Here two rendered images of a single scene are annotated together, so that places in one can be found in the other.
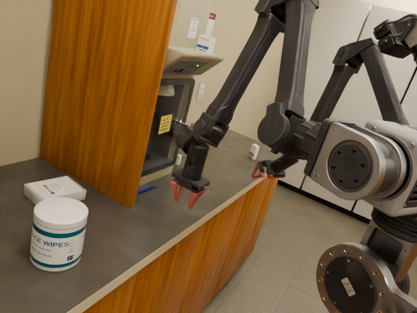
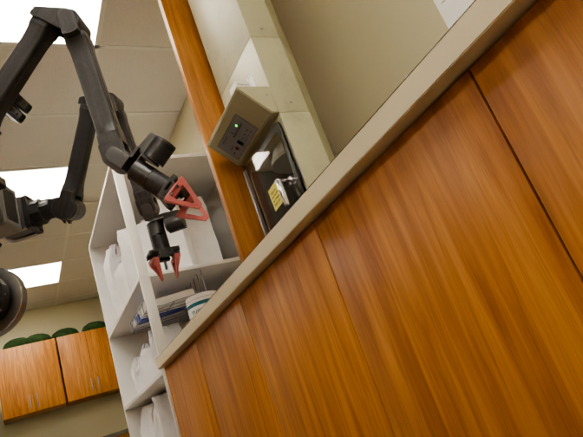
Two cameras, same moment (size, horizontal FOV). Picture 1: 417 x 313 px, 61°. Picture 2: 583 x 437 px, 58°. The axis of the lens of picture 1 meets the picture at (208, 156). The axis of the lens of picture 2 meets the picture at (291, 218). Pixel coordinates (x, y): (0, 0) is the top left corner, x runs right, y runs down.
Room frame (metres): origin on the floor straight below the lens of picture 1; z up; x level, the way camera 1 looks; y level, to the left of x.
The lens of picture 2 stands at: (2.26, -1.09, 0.58)
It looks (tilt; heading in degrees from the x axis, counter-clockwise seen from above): 19 degrees up; 124
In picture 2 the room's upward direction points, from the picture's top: 20 degrees counter-clockwise
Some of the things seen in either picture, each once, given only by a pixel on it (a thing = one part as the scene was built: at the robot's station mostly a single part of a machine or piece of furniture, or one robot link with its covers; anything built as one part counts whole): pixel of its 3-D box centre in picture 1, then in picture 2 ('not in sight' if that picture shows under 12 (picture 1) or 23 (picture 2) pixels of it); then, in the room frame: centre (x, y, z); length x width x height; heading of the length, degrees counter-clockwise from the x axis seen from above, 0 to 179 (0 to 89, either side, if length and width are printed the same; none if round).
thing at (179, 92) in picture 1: (164, 127); (279, 199); (1.37, 0.20, 1.19); 0.30 x 0.01 x 0.40; 156
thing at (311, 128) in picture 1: (318, 142); (41, 211); (0.72, -0.21, 1.45); 0.09 x 0.08 x 0.12; 126
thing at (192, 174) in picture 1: (192, 171); (160, 246); (0.97, 0.03, 1.21); 0.10 x 0.07 x 0.07; 66
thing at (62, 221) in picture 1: (59, 233); (206, 314); (0.78, 0.33, 1.02); 0.13 x 0.13 x 0.15
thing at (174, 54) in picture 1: (190, 64); (240, 129); (1.35, 0.16, 1.46); 0.32 x 0.12 x 0.10; 156
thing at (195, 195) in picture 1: (190, 193); (163, 266); (0.97, 0.02, 1.14); 0.07 x 0.07 x 0.09; 66
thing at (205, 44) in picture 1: (205, 44); (241, 94); (1.42, 0.12, 1.54); 0.05 x 0.05 x 0.06; 71
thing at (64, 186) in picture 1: (55, 192); not in sight; (1.06, 0.47, 0.96); 0.16 x 0.12 x 0.04; 147
